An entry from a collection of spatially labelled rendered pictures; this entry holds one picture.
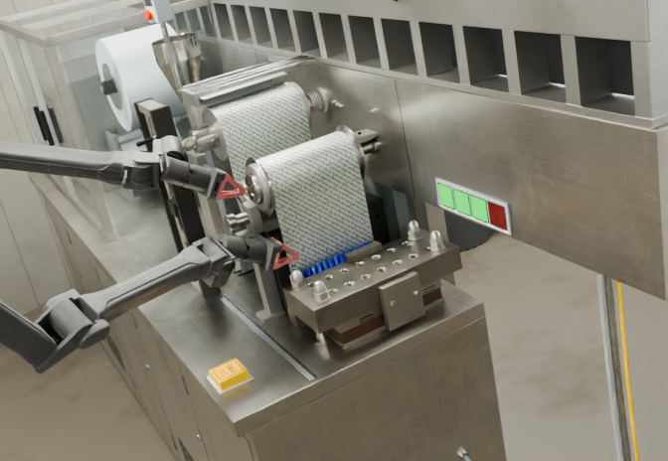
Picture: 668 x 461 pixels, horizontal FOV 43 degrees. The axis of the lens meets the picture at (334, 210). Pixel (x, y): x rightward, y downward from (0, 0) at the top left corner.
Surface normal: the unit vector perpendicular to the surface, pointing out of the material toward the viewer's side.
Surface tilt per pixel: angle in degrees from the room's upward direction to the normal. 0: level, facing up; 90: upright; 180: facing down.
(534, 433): 0
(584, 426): 0
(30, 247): 90
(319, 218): 91
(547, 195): 90
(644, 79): 90
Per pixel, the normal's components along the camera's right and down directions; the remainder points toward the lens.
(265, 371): -0.19, -0.91
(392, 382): 0.48, 0.24
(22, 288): 0.76, 0.10
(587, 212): -0.86, 0.34
